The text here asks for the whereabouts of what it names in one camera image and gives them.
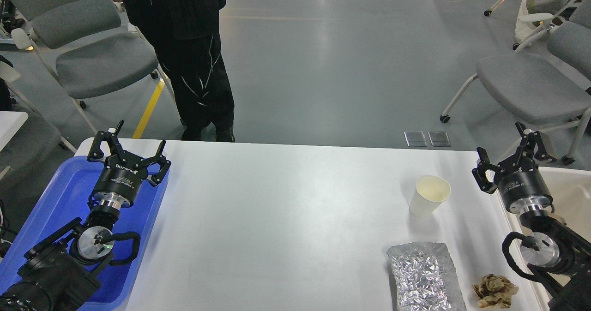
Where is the grey chair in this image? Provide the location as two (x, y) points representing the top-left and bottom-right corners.
(440, 0), (591, 165)
(10, 0), (171, 132)

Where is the metal floor plate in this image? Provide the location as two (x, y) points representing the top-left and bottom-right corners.
(428, 132), (452, 147)
(404, 132), (427, 147)

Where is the white paper cup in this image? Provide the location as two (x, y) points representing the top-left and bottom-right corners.
(409, 175), (451, 218)

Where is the grey chair right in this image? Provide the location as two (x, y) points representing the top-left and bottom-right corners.
(440, 0), (591, 165)

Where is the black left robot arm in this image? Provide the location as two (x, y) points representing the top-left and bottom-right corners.
(1, 120), (171, 311)

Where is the crumpled aluminium foil sheet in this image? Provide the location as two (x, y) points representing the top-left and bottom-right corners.
(386, 242), (467, 311)

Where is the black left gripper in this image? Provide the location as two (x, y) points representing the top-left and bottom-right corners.
(87, 120), (172, 207)

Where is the beige plastic bin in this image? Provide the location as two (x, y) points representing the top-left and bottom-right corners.
(496, 166), (591, 311)

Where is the blue plastic tray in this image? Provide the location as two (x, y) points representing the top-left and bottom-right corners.
(0, 155), (170, 311)

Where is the person in black clothes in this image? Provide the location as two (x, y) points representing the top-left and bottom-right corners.
(122, 0), (235, 142)

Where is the left metal floor plate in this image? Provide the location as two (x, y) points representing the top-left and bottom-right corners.
(404, 132), (427, 147)

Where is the right metal floor plate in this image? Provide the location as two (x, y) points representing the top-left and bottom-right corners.
(428, 132), (452, 147)

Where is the white chair far right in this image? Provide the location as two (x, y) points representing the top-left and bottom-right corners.
(483, 0), (582, 51)

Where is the grey chair left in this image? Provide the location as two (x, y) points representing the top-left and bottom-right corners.
(10, 0), (171, 132)

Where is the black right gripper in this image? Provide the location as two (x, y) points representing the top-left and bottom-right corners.
(471, 122), (557, 214)

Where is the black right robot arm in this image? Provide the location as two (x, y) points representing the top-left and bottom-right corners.
(471, 122), (591, 311)

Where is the crumpled brown paper ball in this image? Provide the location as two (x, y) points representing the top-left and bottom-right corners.
(472, 274), (519, 309)

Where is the white side table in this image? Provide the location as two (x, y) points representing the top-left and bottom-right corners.
(0, 111), (28, 151)

